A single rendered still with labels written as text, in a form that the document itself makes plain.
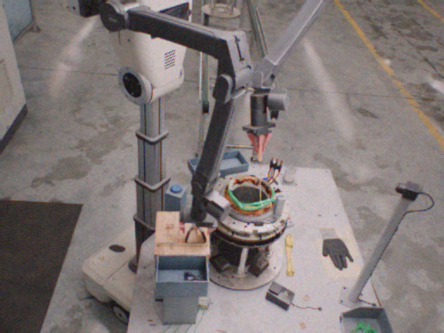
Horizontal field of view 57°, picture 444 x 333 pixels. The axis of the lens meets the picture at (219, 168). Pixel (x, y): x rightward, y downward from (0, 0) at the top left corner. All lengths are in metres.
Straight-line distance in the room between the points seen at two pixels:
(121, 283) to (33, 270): 0.67
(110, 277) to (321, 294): 1.15
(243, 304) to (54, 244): 1.58
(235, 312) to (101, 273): 0.98
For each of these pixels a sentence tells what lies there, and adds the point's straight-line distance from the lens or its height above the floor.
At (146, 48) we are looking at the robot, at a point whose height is 1.60.
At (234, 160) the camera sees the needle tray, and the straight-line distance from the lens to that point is 1.85.
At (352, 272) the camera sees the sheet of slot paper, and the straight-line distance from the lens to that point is 1.88.
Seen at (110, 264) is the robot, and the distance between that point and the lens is 2.40.
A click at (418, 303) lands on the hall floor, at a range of 3.00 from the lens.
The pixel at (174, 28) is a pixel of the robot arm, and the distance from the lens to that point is 1.06.
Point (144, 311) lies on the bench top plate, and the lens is 1.62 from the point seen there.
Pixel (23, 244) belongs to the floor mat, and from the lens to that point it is 2.94.
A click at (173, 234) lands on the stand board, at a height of 1.06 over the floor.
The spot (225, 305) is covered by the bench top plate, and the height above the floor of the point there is 0.78.
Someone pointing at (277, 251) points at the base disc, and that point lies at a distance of 1.81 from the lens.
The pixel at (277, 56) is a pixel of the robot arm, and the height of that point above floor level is 1.63.
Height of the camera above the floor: 2.17
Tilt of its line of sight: 40 degrees down
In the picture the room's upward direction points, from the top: 7 degrees clockwise
